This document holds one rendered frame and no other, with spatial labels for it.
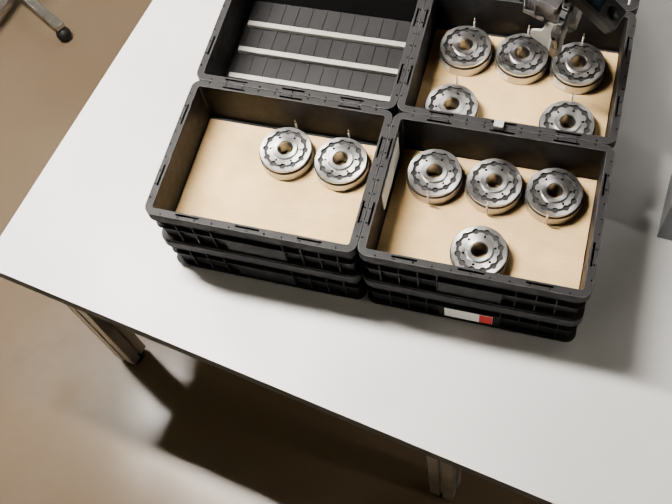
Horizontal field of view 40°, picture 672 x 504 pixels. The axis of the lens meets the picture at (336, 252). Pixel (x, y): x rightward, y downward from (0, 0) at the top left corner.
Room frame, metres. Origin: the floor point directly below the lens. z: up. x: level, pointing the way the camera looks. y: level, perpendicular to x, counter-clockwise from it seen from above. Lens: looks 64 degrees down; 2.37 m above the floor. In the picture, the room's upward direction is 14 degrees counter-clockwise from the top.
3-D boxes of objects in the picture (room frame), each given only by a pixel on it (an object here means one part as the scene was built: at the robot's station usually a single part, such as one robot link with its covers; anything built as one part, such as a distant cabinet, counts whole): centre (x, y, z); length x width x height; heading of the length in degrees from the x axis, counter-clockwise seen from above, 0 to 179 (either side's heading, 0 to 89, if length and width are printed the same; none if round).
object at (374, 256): (0.73, -0.28, 0.92); 0.40 x 0.30 x 0.02; 62
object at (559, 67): (1.01, -0.55, 0.86); 0.10 x 0.10 x 0.01
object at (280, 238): (0.92, 0.08, 0.92); 0.40 x 0.30 x 0.02; 62
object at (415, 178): (0.85, -0.21, 0.86); 0.10 x 0.10 x 0.01
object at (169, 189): (0.92, 0.08, 0.87); 0.40 x 0.30 x 0.11; 62
